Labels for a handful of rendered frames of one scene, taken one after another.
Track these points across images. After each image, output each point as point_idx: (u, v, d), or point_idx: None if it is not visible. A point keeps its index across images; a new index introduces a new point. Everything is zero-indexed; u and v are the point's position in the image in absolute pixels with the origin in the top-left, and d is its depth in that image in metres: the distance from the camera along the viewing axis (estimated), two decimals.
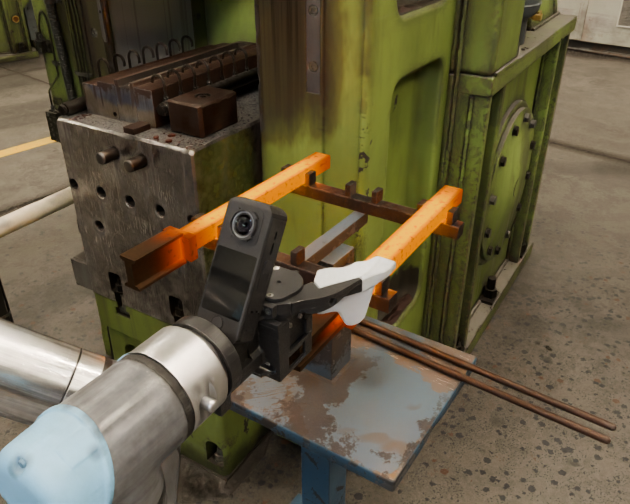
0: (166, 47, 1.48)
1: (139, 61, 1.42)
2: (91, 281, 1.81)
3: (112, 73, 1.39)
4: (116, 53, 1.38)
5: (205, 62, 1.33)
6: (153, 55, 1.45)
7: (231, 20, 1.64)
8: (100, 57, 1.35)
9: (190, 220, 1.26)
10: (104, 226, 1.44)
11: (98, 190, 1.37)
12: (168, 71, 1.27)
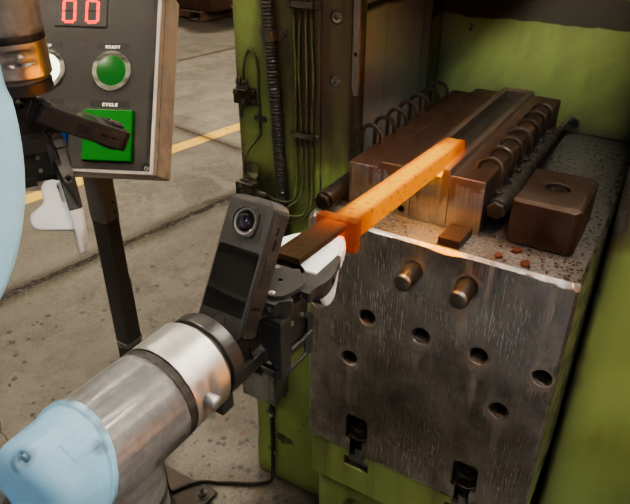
0: (429, 100, 1.06)
1: (406, 124, 1.00)
2: (269, 393, 1.39)
3: (376, 143, 0.97)
4: (383, 114, 0.96)
5: (528, 131, 0.91)
6: (418, 113, 1.03)
7: (481, 57, 1.22)
8: (370, 123, 0.93)
9: (533, 374, 0.84)
10: (351, 356, 1.02)
11: (361, 313, 0.95)
12: (494, 149, 0.85)
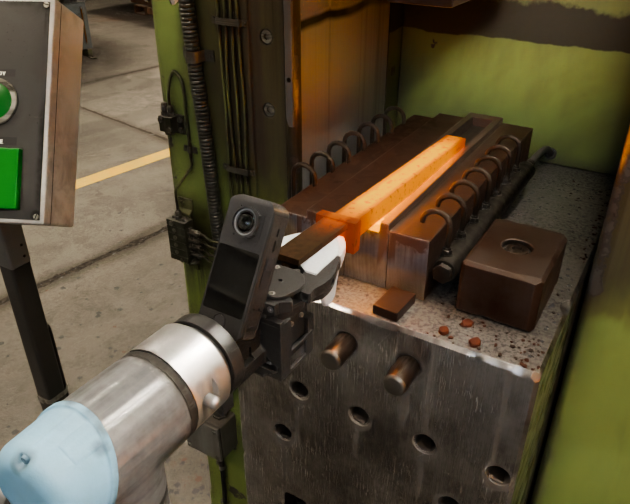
0: (379, 130, 0.92)
1: (349, 160, 0.86)
2: (214, 448, 1.25)
3: (312, 184, 0.83)
4: (319, 151, 0.82)
5: (486, 173, 0.77)
6: (365, 146, 0.89)
7: (446, 77, 1.08)
8: (302, 162, 0.79)
9: (488, 469, 0.70)
10: (287, 428, 0.88)
11: (292, 384, 0.81)
12: (443, 197, 0.71)
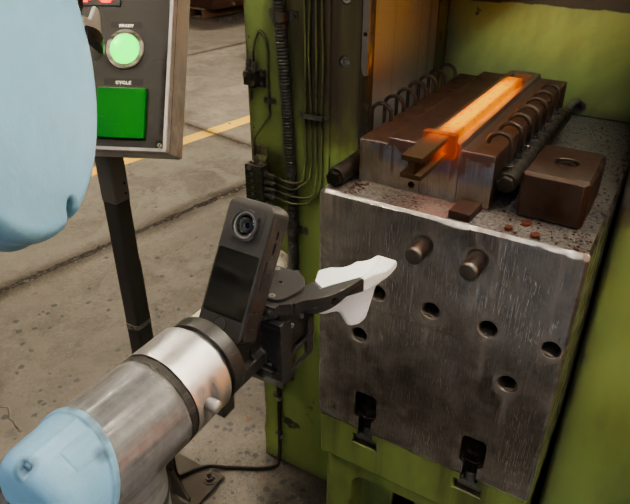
0: (437, 81, 1.07)
1: (415, 103, 1.01)
2: None
3: (386, 121, 0.98)
4: (392, 93, 0.97)
5: (536, 108, 0.92)
6: (427, 93, 1.04)
7: (488, 41, 1.23)
8: (380, 101, 0.94)
9: (542, 346, 0.85)
10: (361, 333, 1.03)
11: None
12: (503, 125, 0.87)
